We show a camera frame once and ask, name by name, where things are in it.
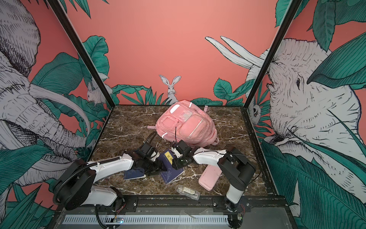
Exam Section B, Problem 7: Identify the dark blue book yellow label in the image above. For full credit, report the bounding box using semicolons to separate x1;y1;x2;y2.
158;149;185;184

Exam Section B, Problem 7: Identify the pink student backpack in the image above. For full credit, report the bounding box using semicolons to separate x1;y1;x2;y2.
147;100;219;148

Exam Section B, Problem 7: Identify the black left corner frame post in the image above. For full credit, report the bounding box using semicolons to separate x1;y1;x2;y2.
47;0;115;109

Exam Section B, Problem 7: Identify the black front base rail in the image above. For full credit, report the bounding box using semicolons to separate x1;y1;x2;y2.
56;192;291;215

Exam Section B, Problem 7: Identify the black corner frame post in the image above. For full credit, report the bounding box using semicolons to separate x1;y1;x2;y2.
244;0;302;109
47;0;115;109

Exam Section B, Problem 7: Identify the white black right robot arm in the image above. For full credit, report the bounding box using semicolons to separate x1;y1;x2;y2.
171;145;256;205

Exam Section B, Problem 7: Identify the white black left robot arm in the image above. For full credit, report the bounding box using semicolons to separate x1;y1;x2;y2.
52;153;167;210

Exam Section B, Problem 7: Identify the pink pencil case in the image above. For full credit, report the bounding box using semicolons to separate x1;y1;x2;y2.
198;165;222;191

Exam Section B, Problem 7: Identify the black right corner frame post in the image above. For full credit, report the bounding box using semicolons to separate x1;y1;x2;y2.
244;0;302;109

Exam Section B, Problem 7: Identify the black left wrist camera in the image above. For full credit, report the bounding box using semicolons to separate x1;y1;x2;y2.
136;142;156;159

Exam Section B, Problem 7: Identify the clear plastic eraser box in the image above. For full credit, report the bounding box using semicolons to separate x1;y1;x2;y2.
176;185;200;200

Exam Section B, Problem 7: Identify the white perforated vent strip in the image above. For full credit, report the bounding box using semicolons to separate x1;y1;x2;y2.
62;215;228;225

